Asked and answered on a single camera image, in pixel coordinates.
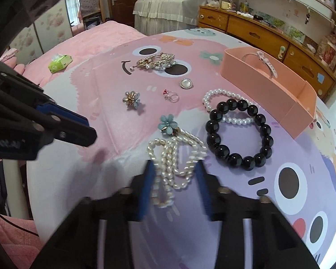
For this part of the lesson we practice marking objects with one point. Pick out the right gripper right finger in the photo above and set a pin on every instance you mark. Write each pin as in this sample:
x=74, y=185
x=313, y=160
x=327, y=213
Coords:
x=275, y=243

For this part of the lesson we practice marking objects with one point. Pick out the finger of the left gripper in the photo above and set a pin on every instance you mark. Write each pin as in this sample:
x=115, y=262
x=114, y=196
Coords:
x=56, y=127
x=55, y=109

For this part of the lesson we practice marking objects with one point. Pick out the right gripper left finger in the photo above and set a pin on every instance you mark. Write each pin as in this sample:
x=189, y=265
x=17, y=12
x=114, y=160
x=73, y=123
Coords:
x=75, y=243

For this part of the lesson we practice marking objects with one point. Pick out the pink band watch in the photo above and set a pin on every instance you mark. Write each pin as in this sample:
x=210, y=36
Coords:
x=260, y=55

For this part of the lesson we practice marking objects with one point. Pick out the left hand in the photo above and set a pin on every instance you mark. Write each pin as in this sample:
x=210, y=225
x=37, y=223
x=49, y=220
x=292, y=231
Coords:
x=10, y=59

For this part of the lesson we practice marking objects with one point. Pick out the green tissue pack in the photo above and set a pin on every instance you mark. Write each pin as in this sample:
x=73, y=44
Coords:
x=59, y=63

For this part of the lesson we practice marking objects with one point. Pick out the pink bed blanket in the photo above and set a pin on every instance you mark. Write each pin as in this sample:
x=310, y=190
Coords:
x=18, y=244

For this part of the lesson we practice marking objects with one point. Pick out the floral wardrobe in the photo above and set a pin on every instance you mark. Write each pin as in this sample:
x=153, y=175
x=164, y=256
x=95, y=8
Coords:
x=50, y=29

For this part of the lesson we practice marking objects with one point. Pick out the cartoon printed table mat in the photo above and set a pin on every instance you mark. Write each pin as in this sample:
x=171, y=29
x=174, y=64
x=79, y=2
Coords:
x=300, y=177

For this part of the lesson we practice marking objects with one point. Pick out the round pearl brooch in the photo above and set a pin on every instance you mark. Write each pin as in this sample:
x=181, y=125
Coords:
x=186, y=83

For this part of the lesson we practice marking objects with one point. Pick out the pink rectangular tray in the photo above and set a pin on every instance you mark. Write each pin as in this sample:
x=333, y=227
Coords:
x=289, y=99

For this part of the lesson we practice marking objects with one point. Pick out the cream cloth covered furniture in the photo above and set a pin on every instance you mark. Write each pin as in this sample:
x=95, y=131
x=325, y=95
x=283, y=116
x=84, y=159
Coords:
x=158, y=16

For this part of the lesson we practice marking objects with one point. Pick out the wooden desk with drawers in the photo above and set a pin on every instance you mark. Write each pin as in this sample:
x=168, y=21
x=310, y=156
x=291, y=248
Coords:
x=291, y=53

